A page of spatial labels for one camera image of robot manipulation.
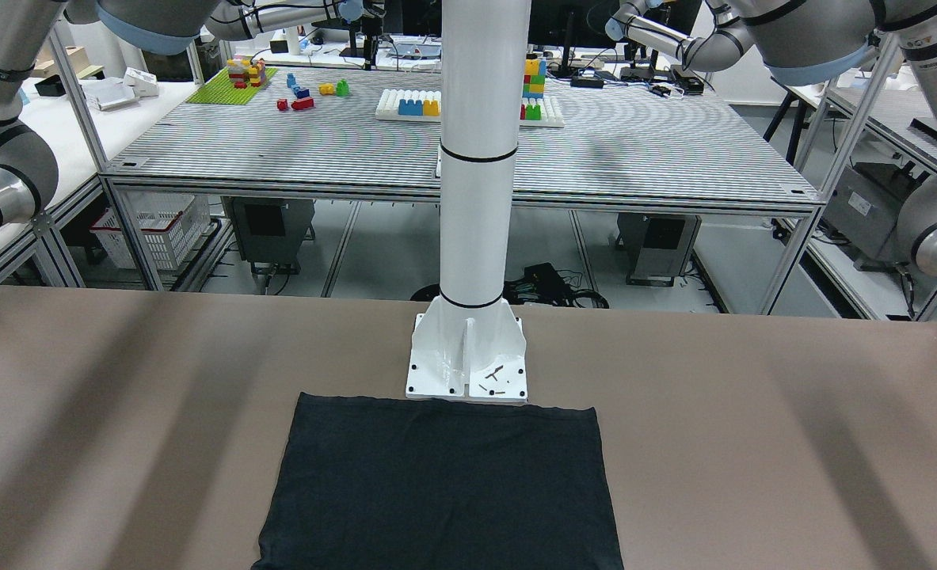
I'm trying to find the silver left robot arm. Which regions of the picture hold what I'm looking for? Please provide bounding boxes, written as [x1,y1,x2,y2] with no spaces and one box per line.
[604,1,937,277]

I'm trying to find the striped aluminium frame table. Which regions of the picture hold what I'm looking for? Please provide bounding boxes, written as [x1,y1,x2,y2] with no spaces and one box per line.
[101,65,825,316]

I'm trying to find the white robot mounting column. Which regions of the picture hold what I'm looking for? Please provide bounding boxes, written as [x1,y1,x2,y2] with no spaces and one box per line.
[404,1,531,403]

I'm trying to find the white plastic basket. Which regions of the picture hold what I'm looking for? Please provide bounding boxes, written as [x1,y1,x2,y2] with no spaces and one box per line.
[90,192,211,271]

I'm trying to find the black t-shirt with logo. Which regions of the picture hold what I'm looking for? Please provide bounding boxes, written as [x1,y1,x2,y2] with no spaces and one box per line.
[253,393,624,569]

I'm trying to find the white tray with blocks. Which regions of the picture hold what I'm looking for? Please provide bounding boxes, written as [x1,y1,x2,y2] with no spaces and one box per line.
[375,56,566,127]

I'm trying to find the green lego baseplate with bricks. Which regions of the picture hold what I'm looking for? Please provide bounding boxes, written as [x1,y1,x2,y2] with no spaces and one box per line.
[185,57,279,105]

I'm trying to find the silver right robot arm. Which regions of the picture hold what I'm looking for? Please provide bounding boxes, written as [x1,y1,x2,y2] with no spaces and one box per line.
[0,1,369,228]

